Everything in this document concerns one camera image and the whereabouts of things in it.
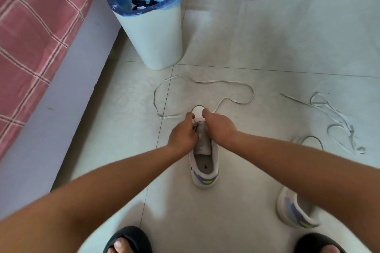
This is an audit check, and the black scrap in bin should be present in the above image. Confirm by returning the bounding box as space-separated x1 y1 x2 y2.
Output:
131 0 160 12

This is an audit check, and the person's left foot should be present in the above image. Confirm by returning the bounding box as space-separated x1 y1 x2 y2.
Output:
107 238 138 253

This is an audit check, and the white sneaker with purple accents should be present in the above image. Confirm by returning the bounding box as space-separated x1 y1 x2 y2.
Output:
276 136 325 229
188 105 219 189

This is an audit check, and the pink plaid bed sheet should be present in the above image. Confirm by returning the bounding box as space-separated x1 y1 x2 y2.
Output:
0 0 108 160

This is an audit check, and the person's left forearm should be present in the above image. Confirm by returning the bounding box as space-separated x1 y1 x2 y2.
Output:
0 143 191 253

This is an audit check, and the white shoelace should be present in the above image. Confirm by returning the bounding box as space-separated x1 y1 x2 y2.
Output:
280 92 366 155
153 74 255 119

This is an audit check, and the white trash bin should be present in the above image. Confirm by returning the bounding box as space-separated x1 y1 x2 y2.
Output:
105 0 183 71

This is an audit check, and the person's right hand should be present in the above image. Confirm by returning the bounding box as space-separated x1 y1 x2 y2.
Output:
201 108 239 145

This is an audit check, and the person's right forearm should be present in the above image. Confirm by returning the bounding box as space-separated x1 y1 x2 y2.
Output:
233 131 380 253

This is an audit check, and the black slipper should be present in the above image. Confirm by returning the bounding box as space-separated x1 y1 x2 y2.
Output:
295 233 348 253
103 226 154 253

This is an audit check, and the person's left hand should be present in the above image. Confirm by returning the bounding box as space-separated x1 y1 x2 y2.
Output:
167 112 200 155

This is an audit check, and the grey bed frame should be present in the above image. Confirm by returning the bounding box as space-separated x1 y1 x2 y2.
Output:
0 0 123 221

